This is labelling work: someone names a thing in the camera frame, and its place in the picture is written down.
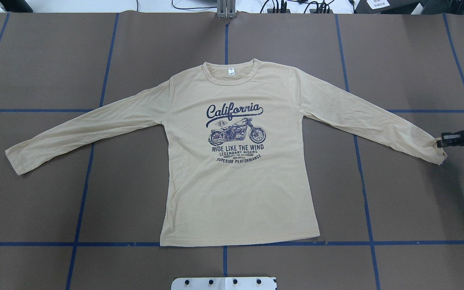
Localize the grey aluminium frame post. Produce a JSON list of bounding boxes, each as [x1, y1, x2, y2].
[[217, 0, 237, 19]]

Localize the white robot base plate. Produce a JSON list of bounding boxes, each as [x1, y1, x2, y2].
[[171, 276, 278, 290]]

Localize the beige long-sleeve printed shirt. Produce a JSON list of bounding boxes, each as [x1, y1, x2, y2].
[[5, 59, 447, 247]]

